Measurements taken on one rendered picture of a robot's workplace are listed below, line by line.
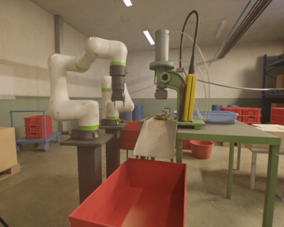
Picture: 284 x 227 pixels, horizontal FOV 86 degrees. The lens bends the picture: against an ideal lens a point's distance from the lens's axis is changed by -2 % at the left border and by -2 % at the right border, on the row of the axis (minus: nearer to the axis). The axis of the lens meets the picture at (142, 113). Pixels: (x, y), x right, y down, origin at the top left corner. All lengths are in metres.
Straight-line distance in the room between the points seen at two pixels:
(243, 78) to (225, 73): 0.96
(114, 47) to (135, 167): 0.79
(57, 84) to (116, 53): 0.43
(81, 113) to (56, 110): 0.14
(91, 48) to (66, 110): 0.38
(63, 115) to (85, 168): 0.37
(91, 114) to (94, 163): 0.31
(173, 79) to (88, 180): 0.99
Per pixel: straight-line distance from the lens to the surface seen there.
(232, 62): 10.06
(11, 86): 5.54
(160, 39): 1.41
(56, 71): 1.19
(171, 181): 1.15
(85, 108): 1.01
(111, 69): 0.91
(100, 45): 0.88
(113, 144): 1.59
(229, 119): 1.59
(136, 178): 1.20
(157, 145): 1.06
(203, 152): 3.35
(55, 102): 1.02
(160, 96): 1.29
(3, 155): 3.12
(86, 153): 1.07
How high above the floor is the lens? 1.17
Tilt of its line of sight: 5 degrees down
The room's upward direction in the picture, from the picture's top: straight up
